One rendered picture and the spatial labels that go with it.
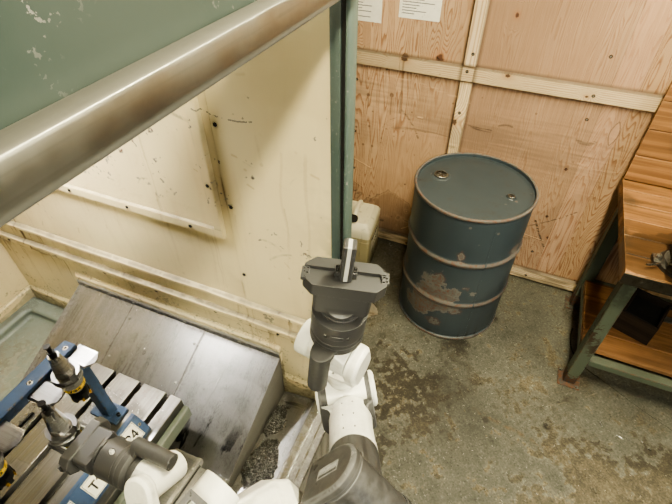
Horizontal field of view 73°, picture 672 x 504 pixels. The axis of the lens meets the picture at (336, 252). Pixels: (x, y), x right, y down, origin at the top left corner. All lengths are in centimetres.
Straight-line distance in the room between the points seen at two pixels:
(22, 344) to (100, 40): 203
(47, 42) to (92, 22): 4
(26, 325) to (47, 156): 210
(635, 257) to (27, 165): 213
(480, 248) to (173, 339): 141
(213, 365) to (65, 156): 138
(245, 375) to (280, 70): 104
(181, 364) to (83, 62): 142
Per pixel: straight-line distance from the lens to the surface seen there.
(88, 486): 145
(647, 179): 273
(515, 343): 287
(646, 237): 238
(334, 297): 65
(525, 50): 254
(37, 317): 243
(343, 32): 85
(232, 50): 48
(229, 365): 166
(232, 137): 107
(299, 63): 91
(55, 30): 38
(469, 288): 246
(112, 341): 189
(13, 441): 125
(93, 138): 36
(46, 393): 129
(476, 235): 221
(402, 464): 236
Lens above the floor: 217
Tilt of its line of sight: 43 degrees down
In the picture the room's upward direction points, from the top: straight up
